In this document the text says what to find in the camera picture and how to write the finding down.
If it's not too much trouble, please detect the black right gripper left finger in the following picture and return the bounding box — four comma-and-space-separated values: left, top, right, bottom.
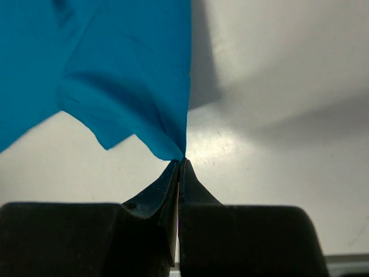
122, 160, 179, 265

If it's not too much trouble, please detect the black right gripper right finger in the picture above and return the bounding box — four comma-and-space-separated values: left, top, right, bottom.
179, 158, 222, 205

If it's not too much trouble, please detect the blue t shirt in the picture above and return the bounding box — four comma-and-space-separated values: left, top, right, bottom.
1, 1, 191, 160

